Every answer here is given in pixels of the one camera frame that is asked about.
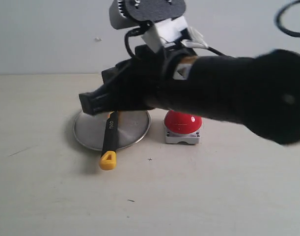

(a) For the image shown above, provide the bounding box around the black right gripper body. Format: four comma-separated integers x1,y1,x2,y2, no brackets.
100,45,197,111

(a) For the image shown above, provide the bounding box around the black yellow claw hammer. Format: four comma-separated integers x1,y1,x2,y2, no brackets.
99,112,119,171

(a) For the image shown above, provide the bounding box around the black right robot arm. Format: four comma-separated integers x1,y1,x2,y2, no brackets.
79,49,300,145

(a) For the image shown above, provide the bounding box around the red dome push button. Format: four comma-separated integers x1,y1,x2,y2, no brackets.
164,111,203,145

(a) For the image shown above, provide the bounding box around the round steel plate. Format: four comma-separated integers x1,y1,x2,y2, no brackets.
73,111,151,151

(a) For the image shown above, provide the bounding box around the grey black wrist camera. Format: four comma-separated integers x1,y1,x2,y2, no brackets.
108,0,209,54

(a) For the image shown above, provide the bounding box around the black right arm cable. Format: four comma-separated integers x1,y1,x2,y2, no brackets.
273,0,300,38

